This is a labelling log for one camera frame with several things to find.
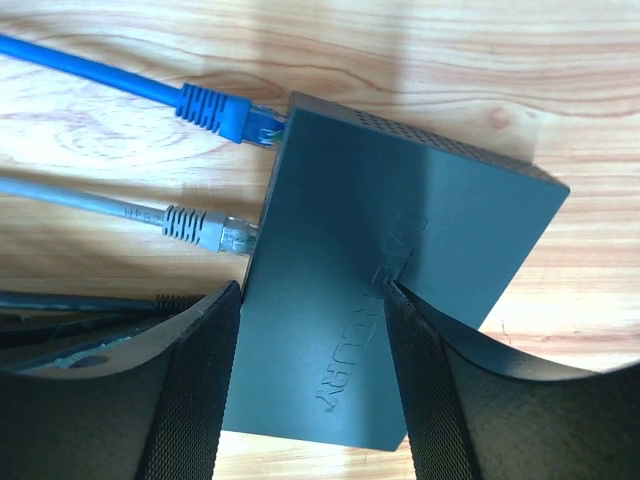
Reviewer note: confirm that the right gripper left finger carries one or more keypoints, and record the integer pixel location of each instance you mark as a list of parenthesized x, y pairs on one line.
[(159, 420)]

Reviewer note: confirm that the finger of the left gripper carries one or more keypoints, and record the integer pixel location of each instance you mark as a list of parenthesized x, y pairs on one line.
[(92, 342)]

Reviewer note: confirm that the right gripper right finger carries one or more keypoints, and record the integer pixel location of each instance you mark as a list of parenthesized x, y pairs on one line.
[(476, 408)]

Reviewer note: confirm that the black network switch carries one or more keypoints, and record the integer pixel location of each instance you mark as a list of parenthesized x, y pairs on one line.
[(356, 200)]

